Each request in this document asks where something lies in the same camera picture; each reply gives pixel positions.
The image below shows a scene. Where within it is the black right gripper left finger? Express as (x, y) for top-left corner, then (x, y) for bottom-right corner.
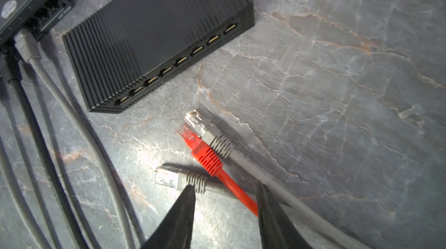
(141, 185), (196, 249)

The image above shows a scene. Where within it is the black cable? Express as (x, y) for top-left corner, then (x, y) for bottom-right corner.
(0, 46), (89, 249)

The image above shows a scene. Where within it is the small ribbed black switch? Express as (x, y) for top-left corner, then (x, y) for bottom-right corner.
(63, 0), (255, 114)

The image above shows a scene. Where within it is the red ethernet cable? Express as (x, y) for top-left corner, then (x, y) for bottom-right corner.
(177, 123), (260, 218)

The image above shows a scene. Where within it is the grey ethernet cable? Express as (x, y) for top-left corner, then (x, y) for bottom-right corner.
(153, 165), (234, 197)
(13, 28), (137, 249)
(184, 109), (372, 249)

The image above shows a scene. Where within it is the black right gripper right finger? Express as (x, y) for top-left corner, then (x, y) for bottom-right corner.
(256, 182), (312, 249)

